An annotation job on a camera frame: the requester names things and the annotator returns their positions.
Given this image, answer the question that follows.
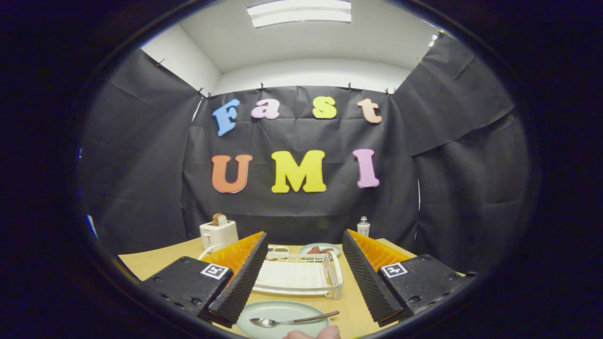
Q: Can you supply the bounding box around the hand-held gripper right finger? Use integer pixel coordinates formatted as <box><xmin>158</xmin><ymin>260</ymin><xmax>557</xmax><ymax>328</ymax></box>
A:
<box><xmin>342</xmin><ymin>229</ymin><xmax>477</xmax><ymax>328</ymax></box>

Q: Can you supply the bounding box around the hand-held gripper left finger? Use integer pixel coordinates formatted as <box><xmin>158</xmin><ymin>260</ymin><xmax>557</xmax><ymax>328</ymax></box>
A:
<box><xmin>140</xmin><ymin>231</ymin><xmax>269</xmax><ymax>329</ymax></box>

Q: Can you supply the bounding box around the wooden handled metal spoon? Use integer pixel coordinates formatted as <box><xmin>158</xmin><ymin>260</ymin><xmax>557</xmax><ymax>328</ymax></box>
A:
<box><xmin>249</xmin><ymin>310</ymin><xmax>340</xmax><ymax>328</ymax></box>

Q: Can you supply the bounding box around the light green plate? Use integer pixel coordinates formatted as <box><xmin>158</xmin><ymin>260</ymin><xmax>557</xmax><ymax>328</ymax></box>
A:
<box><xmin>300</xmin><ymin>243</ymin><xmax>342</xmax><ymax>258</ymax></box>
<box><xmin>236</xmin><ymin>300</ymin><xmax>331</xmax><ymax>339</ymax></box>

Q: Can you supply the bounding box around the white wire dish rack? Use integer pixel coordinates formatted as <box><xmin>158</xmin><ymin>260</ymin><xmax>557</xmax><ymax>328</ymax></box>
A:
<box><xmin>252</xmin><ymin>250</ymin><xmax>344</xmax><ymax>300</ymax></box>

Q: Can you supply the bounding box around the white toaster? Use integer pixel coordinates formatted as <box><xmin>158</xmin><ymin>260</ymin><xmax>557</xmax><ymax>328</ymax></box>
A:
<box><xmin>200</xmin><ymin>219</ymin><xmax>239</xmax><ymax>250</ymax></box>

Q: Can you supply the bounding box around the ceiling light panel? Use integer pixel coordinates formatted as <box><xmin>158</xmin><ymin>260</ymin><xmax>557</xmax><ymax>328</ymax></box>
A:
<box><xmin>247</xmin><ymin>0</ymin><xmax>352</xmax><ymax>29</ymax></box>

